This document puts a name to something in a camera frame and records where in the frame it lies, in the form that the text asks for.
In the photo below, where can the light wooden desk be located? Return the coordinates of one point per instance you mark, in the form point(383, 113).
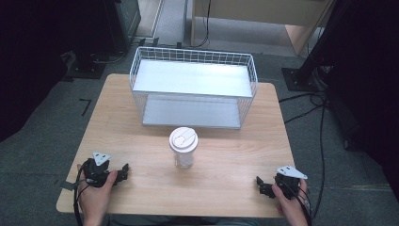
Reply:
point(266, 11)

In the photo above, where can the black stand base plate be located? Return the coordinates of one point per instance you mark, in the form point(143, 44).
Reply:
point(84, 70)

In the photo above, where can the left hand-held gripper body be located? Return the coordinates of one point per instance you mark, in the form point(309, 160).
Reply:
point(95, 174)

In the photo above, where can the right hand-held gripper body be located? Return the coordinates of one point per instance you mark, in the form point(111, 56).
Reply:
point(287, 182)

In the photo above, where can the black metal stand with base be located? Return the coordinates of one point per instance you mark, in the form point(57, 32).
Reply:
point(309, 62)

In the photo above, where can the dark cabinet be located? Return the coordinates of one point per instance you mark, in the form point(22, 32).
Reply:
point(125, 22)

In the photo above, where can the clear cup with white lid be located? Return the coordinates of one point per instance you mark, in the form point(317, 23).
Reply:
point(183, 142)

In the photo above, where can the person's right hand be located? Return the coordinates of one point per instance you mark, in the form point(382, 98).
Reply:
point(290, 204)

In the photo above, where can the person's left hand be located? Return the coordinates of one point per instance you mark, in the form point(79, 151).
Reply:
point(94, 197)

